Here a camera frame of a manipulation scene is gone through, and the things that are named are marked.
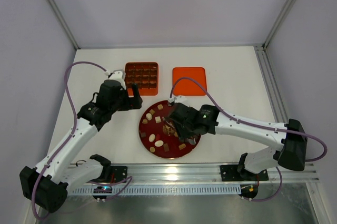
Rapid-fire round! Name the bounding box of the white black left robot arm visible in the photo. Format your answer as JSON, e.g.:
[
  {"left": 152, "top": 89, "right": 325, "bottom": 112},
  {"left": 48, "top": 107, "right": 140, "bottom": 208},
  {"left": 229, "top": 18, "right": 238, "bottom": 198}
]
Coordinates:
[{"left": 19, "top": 80, "right": 142, "bottom": 213}]

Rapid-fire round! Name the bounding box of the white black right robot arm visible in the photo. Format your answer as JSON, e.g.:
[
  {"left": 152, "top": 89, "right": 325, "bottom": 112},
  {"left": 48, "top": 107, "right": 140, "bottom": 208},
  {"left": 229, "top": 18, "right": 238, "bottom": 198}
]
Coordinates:
[{"left": 167, "top": 103, "right": 308, "bottom": 179}]

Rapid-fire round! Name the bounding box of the orange compartment chocolate box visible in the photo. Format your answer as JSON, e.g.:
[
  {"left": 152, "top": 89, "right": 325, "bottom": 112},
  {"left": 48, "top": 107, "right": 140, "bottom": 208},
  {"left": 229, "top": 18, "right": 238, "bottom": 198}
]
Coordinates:
[{"left": 124, "top": 62, "right": 159, "bottom": 96}]

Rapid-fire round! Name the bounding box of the tan bar chocolate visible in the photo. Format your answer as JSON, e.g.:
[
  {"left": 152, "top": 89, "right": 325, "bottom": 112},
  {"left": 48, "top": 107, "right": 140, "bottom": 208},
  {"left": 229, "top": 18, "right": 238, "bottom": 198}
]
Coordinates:
[{"left": 179, "top": 144, "right": 186, "bottom": 150}]

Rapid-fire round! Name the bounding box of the cream cube chocolate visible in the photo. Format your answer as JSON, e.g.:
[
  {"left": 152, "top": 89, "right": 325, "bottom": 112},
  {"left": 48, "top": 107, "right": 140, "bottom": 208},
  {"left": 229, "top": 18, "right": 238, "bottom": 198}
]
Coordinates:
[{"left": 155, "top": 116, "right": 161, "bottom": 123}]

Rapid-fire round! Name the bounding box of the cream round chocolate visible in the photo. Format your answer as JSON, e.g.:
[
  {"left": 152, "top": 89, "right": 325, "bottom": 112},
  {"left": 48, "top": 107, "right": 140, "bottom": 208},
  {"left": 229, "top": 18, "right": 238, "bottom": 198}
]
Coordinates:
[{"left": 146, "top": 113, "right": 152, "bottom": 120}]

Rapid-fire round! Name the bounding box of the brown rectangular chocolate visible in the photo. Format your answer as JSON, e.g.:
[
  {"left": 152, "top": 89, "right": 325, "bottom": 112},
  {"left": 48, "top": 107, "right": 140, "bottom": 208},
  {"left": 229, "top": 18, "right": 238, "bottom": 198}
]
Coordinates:
[{"left": 163, "top": 144, "right": 169, "bottom": 152}]

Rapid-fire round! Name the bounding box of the white oval chocolate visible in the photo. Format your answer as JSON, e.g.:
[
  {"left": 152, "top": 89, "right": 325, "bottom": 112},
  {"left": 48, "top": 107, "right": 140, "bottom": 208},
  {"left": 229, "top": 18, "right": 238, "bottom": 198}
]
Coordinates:
[{"left": 154, "top": 140, "right": 164, "bottom": 147}]

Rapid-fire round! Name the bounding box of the round red plate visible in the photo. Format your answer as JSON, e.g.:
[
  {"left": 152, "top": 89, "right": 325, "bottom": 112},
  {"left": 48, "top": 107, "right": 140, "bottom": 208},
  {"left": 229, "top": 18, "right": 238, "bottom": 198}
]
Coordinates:
[{"left": 138, "top": 100, "right": 201, "bottom": 159}]

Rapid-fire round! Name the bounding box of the orange box lid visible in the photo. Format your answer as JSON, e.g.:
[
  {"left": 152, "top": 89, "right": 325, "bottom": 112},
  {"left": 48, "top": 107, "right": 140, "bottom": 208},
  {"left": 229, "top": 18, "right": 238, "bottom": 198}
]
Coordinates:
[{"left": 172, "top": 67, "right": 207, "bottom": 96}]

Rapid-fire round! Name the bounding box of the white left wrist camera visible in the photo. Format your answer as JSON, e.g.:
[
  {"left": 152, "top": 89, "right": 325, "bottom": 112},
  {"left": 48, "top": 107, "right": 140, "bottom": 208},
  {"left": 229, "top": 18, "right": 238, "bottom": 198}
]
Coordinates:
[{"left": 108, "top": 69, "right": 126, "bottom": 89}]

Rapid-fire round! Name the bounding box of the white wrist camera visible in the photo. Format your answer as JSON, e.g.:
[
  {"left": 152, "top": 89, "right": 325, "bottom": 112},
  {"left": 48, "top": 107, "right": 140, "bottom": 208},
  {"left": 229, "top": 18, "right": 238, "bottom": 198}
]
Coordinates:
[
  {"left": 108, "top": 69, "right": 126, "bottom": 89},
  {"left": 167, "top": 95, "right": 189, "bottom": 106}
]

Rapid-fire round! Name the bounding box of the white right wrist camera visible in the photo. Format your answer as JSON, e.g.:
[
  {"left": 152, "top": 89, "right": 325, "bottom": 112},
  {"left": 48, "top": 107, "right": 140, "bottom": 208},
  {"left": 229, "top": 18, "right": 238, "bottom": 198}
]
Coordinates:
[{"left": 167, "top": 95, "right": 189, "bottom": 106}]

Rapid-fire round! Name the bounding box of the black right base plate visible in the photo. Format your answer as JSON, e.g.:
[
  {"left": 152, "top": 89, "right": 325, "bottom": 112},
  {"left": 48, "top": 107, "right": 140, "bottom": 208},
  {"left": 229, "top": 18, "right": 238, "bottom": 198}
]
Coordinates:
[{"left": 220, "top": 164, "right": 269, "bottom": 182}]

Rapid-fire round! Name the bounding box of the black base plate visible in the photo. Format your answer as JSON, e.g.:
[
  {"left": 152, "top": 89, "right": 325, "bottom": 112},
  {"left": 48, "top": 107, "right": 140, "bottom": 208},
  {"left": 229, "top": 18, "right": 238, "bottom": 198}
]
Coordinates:
[
  {"left": 108, "top": 166, "right": 128, "bottom": 183},
  {"left": 220, "top": 164, "right": 269, "bottom": 182}
]

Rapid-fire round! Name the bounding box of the aluminium mounting rail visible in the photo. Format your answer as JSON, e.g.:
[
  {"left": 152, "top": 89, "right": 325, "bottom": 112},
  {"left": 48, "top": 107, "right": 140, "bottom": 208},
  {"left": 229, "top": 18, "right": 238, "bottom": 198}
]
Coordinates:
[{"left": 115, "top": 162, "right": 320, "bottom": 185}]

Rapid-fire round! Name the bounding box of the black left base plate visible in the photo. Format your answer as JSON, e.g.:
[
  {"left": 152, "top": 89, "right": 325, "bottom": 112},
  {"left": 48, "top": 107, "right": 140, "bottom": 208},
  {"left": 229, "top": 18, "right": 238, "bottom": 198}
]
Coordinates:
[{"left": 108, "top": 166, "right": 128, "bottom": 183}]

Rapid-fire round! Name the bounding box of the grey perforated cable tray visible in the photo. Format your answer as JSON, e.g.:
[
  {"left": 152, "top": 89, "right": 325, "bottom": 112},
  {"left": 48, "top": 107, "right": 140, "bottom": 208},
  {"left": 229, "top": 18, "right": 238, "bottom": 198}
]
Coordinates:
[{"left": 70, "top": 184, "right": 241, "bottom": 196}]

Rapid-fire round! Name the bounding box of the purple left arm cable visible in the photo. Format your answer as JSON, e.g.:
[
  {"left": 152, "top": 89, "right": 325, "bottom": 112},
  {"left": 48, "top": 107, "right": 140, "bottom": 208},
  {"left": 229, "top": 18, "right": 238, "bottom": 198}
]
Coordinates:
[{"left": 31, "top": 62, "right": 134, "bottom": 221}]

